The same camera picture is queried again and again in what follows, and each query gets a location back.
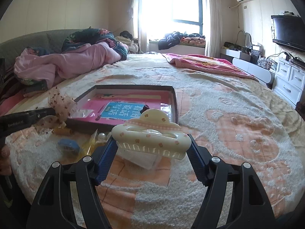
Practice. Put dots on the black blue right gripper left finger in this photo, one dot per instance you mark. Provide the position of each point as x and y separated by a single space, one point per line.
52 206

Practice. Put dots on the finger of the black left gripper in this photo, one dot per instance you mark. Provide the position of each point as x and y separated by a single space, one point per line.
18 121

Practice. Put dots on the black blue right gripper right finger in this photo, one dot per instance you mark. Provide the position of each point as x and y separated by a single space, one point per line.
235 197

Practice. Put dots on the spotted sheer hair bow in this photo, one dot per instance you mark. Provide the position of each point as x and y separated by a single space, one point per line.
64 106

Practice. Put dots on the cream cloud-shaped hair claw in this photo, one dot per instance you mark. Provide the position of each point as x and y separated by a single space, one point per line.
152 133

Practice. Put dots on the person's left hand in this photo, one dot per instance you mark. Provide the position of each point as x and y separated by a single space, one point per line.
5 163

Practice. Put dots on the blue hair accessory in bag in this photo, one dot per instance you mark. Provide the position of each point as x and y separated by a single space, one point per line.
68 147

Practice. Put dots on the yellow cellophane bag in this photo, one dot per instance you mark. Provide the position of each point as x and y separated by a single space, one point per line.
89 146

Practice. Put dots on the pink quilt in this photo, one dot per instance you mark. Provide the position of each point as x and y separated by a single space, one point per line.
55 68

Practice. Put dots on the pearl hair clip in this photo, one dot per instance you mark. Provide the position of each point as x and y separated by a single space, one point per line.
102 138

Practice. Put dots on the small clear bag in box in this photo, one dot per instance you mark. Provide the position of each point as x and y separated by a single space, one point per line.
81 114

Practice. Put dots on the peach cream bedspread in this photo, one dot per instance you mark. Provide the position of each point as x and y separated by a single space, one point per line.
236 119

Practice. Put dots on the clear plastic packet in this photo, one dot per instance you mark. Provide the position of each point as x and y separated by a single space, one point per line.
142 159

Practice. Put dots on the dark shallow cardboard box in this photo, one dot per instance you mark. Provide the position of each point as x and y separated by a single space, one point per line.
87 127

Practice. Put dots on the grey-green headboard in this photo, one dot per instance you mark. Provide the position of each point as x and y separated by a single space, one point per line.
49 40

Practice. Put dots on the dark floral blanket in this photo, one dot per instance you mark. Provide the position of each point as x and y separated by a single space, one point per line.
94 36

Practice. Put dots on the white drawer cabinet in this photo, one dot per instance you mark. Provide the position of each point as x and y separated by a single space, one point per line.
289 82

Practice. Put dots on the pink red blanket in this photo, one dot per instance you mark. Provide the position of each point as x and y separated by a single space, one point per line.
206 64

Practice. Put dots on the white curved side table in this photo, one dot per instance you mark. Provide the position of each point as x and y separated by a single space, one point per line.
242 61

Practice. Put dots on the dark clothes on windowsill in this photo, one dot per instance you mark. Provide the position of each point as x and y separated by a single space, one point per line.
176 38

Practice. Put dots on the black flat television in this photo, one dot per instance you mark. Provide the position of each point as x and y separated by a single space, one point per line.
288 31

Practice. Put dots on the white curtain right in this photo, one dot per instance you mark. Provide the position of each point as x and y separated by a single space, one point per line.
214 28

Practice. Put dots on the window with dark frame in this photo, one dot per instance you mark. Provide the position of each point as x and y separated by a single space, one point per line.
162 17

